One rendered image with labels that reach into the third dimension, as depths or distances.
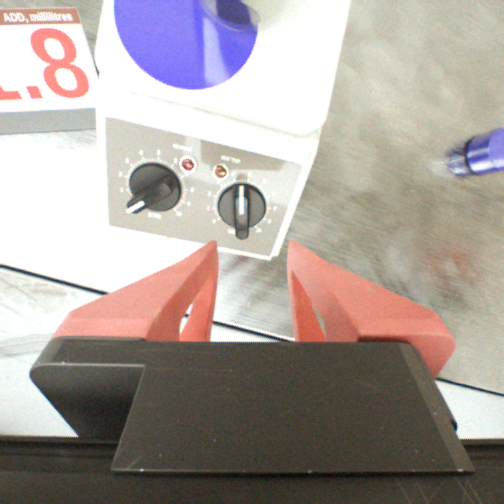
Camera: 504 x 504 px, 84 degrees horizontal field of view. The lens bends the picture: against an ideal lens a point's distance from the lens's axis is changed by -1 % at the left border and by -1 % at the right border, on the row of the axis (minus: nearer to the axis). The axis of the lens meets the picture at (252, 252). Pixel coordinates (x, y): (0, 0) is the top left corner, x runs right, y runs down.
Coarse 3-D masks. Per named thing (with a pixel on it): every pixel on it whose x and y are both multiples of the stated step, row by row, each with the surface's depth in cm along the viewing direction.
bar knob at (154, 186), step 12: (144, 168) 17; (156, 168) 17; (168, 168) 17; (132, 180) 17; (144, 180) 17; (156, 180) 17; (168, 180) 16; (132, 192) 18; (144, 192) 16; (156, 192) 16; (168, 192) 16; (180, 192) 18; (132, 204) 17; (144, 204) 17; (156, 204) 18; (168, 204) 18
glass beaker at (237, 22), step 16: (208, 0) 13; (224, 0) 12; (240, 0) 12; (256, 0) 12; (272, 0) 12; (288, 0) 13; (224, 16) 13; (240, 16) 13; (256, 16) 13; (272, 16) 13
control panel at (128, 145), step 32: (128, 128) 16; (128, 160) 17; (160, 160) 17; (224, 160) 17; (256, 160) 17; (128, 192) 18; (192, 192) 18; (288, 192) 18; (128, 224) 20; (160, 224) 20; (192, 224) 20; (224, 224) 20
